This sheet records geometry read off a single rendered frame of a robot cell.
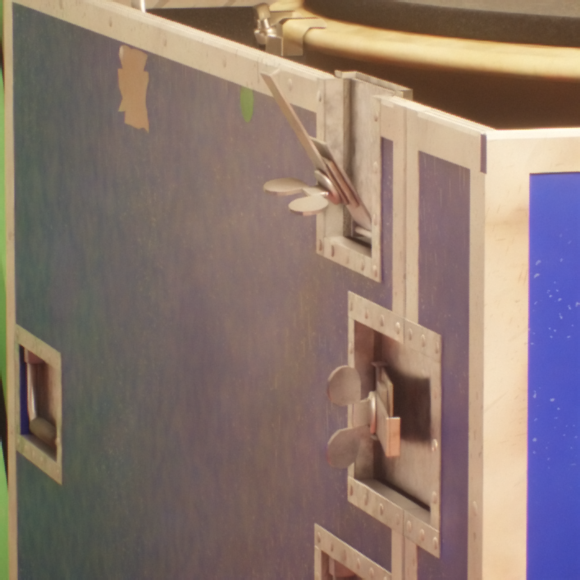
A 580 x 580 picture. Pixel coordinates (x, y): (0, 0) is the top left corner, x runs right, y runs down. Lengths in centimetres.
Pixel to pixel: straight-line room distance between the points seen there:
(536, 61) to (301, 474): 30
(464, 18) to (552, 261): 50
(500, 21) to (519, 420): 50
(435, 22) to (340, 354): 32
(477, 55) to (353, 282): 26
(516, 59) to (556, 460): 46
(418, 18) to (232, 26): 63
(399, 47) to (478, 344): 51
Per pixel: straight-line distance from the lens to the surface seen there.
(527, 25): 287
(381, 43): 294
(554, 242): 244
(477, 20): 290
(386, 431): 255
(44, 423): 348
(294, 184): 266
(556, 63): 283
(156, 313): 311
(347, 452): 262
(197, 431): 302
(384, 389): 261
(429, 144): 251
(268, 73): 263
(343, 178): 264
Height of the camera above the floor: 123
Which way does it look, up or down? 9 degrees down
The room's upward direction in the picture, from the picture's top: straight up
